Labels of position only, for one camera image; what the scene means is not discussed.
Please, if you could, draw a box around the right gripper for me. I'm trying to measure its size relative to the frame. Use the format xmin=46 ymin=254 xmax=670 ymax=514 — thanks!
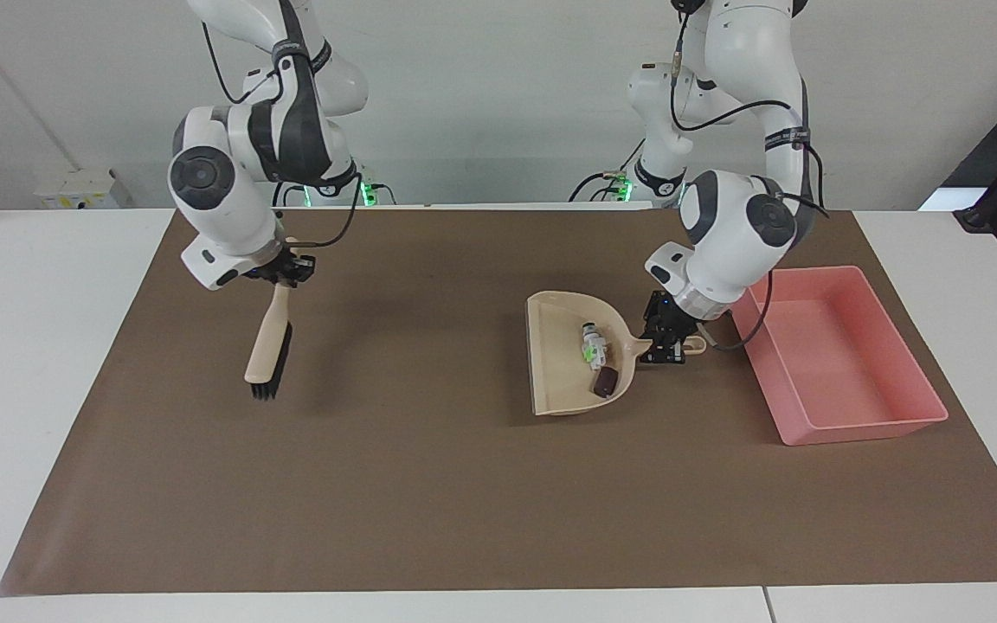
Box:
xmin=248 ymin=250 xmax=318 ymax=287

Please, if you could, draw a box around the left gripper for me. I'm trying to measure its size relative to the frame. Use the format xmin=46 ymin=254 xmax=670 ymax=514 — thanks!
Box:
xmin=640 ymin=291 xmax=693 ymax=365

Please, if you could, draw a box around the beige brush with black bristles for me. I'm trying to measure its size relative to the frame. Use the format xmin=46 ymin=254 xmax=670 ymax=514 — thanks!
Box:
xmin=243 ymin=237 xmax=298 ymax=401

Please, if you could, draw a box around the beige plastic dustpan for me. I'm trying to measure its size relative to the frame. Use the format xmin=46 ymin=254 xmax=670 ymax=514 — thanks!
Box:
xmin=525 ymin=291 xmax=709 ymax=418

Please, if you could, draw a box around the pink plastic bin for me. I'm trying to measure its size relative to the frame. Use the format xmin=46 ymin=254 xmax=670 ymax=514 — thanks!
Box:
xmin=730 ymin=265 xmax=950 ymax=447

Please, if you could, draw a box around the small white green bottle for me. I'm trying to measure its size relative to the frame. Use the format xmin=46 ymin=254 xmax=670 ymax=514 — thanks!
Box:
xmin=581 ymin=322 xmax=610 ymax=369

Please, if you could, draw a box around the black cable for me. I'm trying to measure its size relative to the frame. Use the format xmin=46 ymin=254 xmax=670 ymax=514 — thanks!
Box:
xmin=669 ymin=0 xmax=831 ymax=219
xmin=696 ymin=270 xmax=775 ymax=353
xmin=568 ymin=138 xmax=645 ymax=203
xmin=201 ymin=21 xmax=248 ymax=106
xmin=277 ymin=170 xmax=363 ymax=253

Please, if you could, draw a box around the white wall socket box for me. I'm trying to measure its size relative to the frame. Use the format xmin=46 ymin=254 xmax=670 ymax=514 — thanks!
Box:
xmin=34 ymin=168 xmax=132 ymax=210

